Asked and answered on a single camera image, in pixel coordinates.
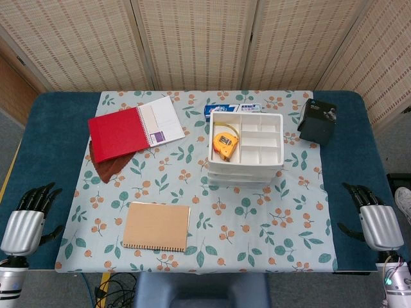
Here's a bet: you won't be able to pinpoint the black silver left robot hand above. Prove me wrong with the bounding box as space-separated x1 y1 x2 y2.
0 182 65 257

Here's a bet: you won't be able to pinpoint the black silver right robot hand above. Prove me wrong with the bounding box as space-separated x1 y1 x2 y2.
337 182 405 253

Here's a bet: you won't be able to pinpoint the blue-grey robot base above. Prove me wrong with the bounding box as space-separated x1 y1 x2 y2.
133 271 272 308

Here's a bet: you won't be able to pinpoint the red spiral notebook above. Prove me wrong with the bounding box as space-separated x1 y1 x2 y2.
87 95 186 164

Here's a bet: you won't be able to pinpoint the white compartment organizer box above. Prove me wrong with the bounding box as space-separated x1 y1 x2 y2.
206 111 285 187

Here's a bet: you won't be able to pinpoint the white shoe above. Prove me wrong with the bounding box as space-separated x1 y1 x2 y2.
394 187 411 222

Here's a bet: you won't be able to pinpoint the dark blue table cover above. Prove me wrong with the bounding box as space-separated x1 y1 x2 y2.
1 90 398 273

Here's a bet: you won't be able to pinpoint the brown folded cloth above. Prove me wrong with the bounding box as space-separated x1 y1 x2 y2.
89 141 137 184

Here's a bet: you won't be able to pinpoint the black cardboard box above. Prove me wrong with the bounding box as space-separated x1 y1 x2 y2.
297 98 338 147

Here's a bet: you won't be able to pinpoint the floral berry print tablecloth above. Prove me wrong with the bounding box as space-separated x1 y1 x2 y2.
54 90 338 274

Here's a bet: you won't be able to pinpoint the kraft cover spiral notebook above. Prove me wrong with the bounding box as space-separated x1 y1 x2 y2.
121 201 191 253

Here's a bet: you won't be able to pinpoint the brown wooden door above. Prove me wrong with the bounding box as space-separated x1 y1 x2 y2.
0 54 39 126

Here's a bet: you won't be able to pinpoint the yellow tape measure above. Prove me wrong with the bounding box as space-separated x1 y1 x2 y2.
213 121 241 162

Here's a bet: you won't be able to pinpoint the blue white toothpaste box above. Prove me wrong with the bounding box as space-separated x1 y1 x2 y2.
204 103 265 121

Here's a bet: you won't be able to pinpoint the woven bamboo folding screen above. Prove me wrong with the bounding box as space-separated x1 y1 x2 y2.
0 0 411 129

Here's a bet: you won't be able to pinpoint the blue floor cable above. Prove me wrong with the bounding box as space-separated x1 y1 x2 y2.
82 272 97 308

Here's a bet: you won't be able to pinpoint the black floor cables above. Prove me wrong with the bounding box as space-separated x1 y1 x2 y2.
94 272 139 308

